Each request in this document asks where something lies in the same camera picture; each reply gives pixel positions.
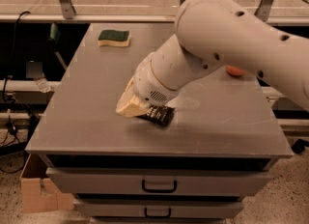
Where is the red apple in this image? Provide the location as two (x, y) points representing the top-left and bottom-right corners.
(225, 65), (245, 77)

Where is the cardboard box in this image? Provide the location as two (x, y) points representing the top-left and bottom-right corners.
(19, 153), (76, 214)

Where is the upper grey drawer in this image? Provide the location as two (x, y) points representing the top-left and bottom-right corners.
(46, 167), (270, 197)

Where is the green and yellow sponge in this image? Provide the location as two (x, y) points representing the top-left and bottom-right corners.
(98, 30), (130, 47)

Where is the lower grey drawer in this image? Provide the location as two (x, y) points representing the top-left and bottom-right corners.
(73, 199), (243, 219)

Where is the grey drawer cabinet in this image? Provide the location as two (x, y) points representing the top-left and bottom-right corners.
(27, 23), (292, 224)

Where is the black cable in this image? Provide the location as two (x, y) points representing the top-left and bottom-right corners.
(1, 10), (32, 103)

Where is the black rxbar chocolate wrapper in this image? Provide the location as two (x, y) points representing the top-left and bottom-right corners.
(140, 105), (175, 127)

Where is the green handled tool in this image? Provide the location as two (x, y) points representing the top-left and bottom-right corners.
(47, 22), (68, 70)

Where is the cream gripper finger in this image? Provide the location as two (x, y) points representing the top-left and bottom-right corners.
(116, 101), (149, 117)

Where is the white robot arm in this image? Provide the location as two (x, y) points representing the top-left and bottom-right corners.
(116, 0), (309, 117)

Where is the grey drawer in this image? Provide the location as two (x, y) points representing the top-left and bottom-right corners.
(73, 199), (243, 219)
(46, 167), (270, 197)

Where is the clear plastic water bottle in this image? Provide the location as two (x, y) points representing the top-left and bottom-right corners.
(26, 61), (51, 93)

